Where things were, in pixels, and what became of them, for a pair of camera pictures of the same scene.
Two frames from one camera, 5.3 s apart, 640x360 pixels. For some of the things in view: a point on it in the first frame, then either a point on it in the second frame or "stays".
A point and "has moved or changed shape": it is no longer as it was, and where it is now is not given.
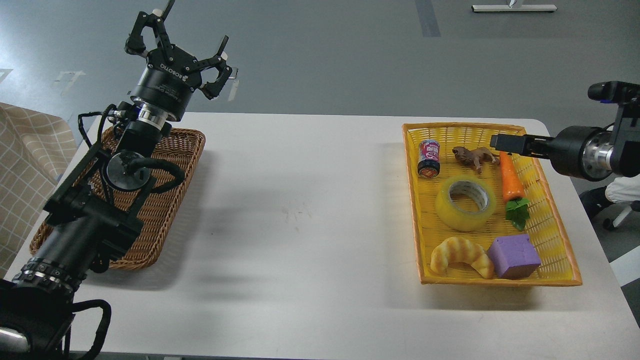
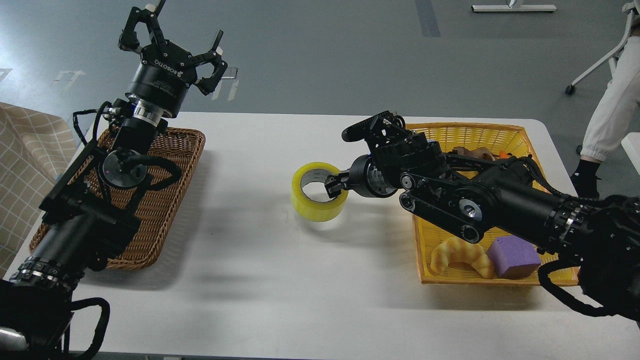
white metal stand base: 515,8 stays
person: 621,189 to 617,116
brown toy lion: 478,156 stays
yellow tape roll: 457,220 has moved or changed shape
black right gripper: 583,151 to 367,177
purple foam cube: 514,256 stays
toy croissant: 455,249 stays
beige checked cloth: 36,144 stays
